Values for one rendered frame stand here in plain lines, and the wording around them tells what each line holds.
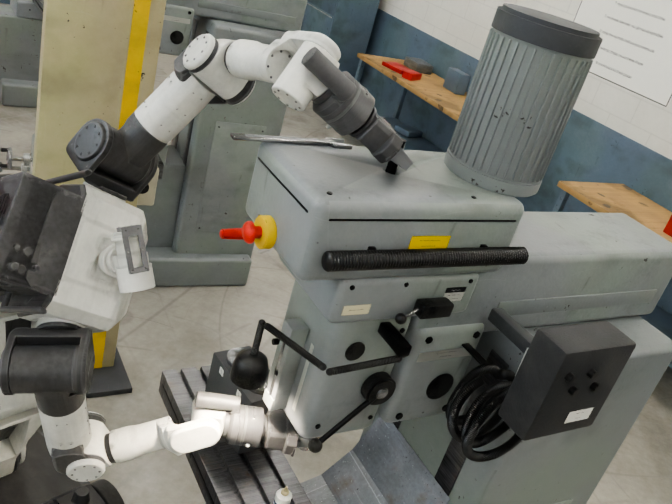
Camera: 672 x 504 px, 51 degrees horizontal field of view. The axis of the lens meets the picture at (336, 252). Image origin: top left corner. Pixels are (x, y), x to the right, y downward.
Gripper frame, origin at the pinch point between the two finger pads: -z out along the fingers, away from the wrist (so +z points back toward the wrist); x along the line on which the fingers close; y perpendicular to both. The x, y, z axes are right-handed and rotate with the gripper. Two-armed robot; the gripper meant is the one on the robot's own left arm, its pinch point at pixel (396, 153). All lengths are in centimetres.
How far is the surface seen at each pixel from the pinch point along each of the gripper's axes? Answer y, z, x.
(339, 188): -9.5, 9.5, 12.5
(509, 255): 1.4, -27.4, 9.8
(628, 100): 124, -308, -372
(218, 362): -79, -28, -39
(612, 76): 131, -296, -394
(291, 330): -38.6, -8.5, 5.4
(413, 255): -9.4, -8.1, 15.8
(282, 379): -49, -16, 5
